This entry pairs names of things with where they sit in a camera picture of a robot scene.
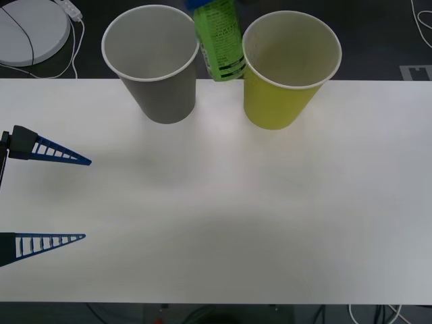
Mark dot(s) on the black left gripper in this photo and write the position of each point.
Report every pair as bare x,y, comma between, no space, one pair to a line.
3,148

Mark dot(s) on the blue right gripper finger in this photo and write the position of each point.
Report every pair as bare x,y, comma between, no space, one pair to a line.
194,3

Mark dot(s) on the green bottle with black cap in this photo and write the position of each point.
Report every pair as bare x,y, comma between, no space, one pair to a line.
219,40

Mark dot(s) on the grey plastic bin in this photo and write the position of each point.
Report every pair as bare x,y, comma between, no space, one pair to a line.
168,98

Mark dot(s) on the white power strip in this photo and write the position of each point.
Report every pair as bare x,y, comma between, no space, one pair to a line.
72,9

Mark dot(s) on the yellow-green plastic bin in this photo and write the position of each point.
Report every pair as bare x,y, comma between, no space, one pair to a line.
270,101

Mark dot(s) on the white round floor stand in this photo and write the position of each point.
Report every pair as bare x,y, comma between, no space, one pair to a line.
44,30

